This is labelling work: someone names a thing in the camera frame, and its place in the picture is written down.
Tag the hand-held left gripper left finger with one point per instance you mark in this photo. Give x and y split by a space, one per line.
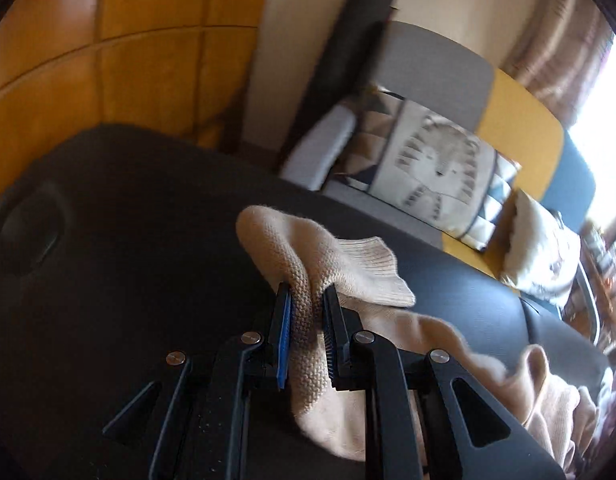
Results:
283 340

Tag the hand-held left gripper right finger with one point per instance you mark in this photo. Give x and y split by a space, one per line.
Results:
338 350

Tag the beige knit sweater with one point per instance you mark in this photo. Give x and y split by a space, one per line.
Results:
348 260

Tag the tiger print cushion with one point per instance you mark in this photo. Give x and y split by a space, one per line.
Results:
428 170

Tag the cream deer print cushion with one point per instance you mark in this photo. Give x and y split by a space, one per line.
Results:
543 250

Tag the cluttered wooden desk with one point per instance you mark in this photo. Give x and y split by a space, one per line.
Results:
610 285

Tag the black rolled mat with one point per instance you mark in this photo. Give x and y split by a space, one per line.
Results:
348 55

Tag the grey yellow blue sofa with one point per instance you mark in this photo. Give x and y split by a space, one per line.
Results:
433 65

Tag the wooden wardrobe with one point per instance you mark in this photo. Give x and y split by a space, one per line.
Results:
112 60

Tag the bright window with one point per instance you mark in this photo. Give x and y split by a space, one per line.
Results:
603 130

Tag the beige patterned curtain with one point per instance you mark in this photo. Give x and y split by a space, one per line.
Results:
563 50

